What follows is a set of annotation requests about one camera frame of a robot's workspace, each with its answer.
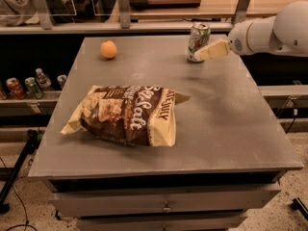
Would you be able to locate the orange fruit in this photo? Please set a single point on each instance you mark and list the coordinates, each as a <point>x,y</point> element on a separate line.
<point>108,49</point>

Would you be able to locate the upper drawer with knob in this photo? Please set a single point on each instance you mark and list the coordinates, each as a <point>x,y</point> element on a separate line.
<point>164,200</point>

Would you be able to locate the clear water bottle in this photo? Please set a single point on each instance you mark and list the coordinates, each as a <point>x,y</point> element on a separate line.
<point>43,80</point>

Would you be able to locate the left metal bracket post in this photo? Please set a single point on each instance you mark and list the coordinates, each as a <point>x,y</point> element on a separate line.
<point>45,18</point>

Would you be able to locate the middle metal bracket post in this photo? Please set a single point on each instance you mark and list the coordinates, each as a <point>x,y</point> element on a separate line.
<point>124,13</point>

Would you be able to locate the green soda can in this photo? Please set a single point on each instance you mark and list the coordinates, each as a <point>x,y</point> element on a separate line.
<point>33,88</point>

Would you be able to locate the red soda can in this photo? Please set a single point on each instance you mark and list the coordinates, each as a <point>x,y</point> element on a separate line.
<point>15,87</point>

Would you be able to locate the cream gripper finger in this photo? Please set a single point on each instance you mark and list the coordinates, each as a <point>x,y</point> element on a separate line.
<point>217,49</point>

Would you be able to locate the metal bracket post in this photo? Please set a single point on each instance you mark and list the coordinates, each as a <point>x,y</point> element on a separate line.
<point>241,11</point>
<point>45,18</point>
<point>124,13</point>

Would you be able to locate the black stand leg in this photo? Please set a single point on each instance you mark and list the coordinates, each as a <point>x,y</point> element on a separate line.
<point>9,174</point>

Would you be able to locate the green white 7up can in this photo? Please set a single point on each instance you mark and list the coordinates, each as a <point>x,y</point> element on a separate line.
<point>199,37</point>

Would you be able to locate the drawer with knob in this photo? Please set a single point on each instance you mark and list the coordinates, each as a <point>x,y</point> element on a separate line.
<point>172,222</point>
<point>164,200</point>

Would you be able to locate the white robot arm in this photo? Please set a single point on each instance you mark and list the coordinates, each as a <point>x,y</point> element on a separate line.
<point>285,34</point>

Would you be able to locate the grey drawer cabinet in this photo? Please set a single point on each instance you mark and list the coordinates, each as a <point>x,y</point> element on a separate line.
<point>226,133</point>

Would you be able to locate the silver can on shelf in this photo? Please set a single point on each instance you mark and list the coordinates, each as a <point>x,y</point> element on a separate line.
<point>61,80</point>

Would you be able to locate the lower drawer with knob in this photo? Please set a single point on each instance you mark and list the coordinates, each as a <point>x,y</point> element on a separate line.
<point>172,222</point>

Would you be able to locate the brown sea salt chip bag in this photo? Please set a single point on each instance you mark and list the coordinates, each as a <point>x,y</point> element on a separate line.
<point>135,115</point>

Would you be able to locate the right metal bracket post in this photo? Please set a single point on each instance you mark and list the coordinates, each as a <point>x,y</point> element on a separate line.
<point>241,11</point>

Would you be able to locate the grey cloth behind glass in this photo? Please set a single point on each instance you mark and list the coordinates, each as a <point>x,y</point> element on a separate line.
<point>18,12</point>

